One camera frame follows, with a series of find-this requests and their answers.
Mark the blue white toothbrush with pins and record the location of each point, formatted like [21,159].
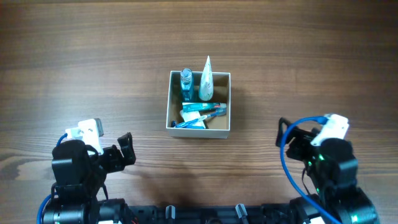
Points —
[218,112]

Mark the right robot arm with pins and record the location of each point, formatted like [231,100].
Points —
[329,161]

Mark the red green toothpaste tube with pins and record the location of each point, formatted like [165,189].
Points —
[190,107]

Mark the white cardboard box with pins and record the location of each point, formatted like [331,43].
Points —
[217,127]

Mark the green soap bar pack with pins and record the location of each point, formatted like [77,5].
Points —
[188,116]

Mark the blue disposable razor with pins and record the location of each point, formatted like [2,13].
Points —
[174,123]

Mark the blue mouthwash bottle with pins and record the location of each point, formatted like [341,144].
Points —
[187,85]

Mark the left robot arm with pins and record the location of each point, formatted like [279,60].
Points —
[80,172]

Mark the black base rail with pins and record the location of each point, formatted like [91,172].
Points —
[273,213]

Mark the white lotion tube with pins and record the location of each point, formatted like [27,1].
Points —
[206,83]

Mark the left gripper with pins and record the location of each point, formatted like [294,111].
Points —
[115,154]

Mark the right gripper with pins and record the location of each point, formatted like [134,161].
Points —
[296,144]

